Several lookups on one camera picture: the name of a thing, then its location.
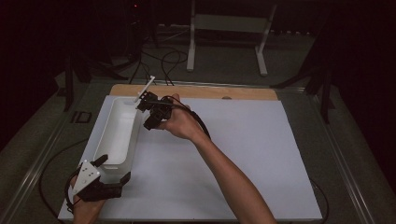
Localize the black looped floor cable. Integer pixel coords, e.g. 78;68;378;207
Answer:
161;49;189;87

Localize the white plastic bin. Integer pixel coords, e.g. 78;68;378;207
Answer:
92;96;141;175

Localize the white table board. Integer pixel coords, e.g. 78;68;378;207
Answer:
57;94;323;222

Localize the black stand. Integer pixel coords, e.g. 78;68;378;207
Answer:
62;31;129;113
270;27;336;125

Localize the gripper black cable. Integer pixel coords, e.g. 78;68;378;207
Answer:
144;95;330;224
38;138;91;222

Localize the black straight floor cable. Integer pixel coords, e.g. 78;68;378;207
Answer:
128;50;157;86

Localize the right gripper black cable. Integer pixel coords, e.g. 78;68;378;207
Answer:
144;95;330;224

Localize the person's left hand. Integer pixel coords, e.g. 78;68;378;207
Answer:
68;175;106;217

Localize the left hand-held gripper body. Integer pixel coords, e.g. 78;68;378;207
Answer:
71;159;123;203

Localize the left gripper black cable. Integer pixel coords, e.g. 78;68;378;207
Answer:
38;138;91;222

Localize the white metal stand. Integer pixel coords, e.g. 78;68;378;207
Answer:
186;0;278;77

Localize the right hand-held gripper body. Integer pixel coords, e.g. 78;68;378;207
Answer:
133;75;174;121

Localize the person's right hand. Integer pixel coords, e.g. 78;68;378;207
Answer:
157;93;208;143

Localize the black rectangular floor frame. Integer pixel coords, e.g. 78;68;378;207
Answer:
70;110;93;124

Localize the metal floor rail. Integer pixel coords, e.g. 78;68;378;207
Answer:
306;90;378;224
0;78;94;224
136;78;306;93

